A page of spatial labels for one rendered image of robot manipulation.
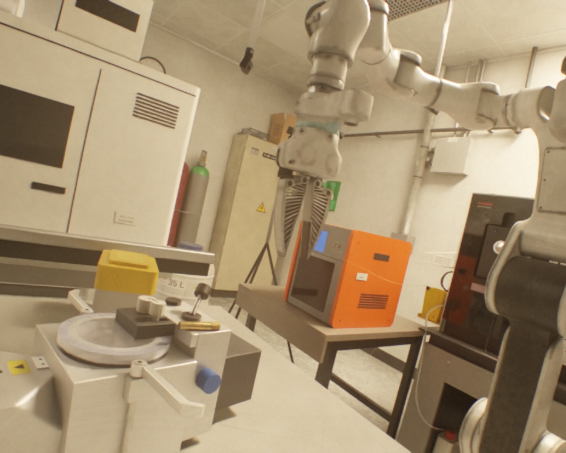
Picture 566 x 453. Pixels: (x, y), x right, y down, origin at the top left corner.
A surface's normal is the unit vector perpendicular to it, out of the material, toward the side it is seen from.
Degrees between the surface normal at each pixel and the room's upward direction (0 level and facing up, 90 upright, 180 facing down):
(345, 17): 101
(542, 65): 90
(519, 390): 95
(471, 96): 90
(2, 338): 0
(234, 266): 90
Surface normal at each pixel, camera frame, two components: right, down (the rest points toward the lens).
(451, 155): -0.78, -0.15
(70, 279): 0.59, 0.18
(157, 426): 0.74, 0.20
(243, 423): 0.22, -0.97
